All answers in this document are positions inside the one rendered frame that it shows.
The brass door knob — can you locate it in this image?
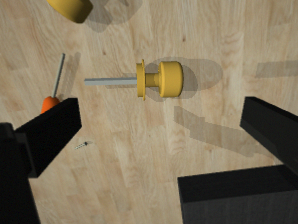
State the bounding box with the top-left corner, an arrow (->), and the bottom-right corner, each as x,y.
46,0 -> 93,24

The orange-handled screwdriver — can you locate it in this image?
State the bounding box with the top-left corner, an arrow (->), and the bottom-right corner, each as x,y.
41,62 -> 63,113

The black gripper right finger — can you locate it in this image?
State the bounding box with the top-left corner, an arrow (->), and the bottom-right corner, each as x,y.
240,96 -> 298,176

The yellow door knob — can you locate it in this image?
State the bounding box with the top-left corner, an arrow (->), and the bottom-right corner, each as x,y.
86,59 -> 184,101

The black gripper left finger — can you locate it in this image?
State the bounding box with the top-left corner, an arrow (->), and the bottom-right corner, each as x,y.
0,98 -> 82,224

